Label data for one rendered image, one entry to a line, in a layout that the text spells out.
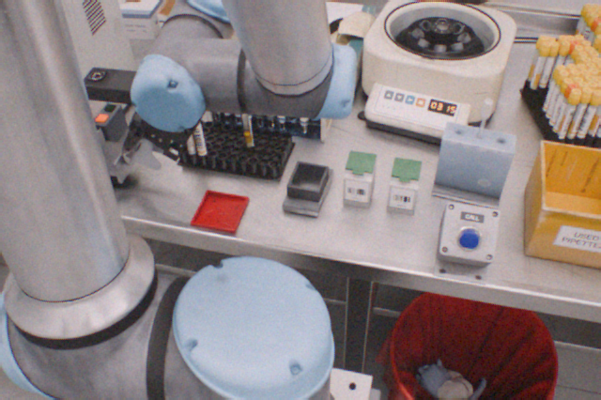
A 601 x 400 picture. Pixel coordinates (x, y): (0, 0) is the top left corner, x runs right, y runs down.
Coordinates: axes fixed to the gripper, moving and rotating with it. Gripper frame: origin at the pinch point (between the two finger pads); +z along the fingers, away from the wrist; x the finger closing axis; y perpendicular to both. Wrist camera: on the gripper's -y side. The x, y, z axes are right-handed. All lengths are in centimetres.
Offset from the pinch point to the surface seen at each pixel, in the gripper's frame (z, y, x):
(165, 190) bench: 1.2, 7.5, -1.6
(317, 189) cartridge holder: -13.9, 26.3, 0.5
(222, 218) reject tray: -4.4, 16.8, -5.2
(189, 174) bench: 0.0, 9.5, 2.6
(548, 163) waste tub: -32, 53, 10
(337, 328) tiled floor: 66, 70, 30
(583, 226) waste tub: -35, 55, -2
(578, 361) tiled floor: 31, 131, 35
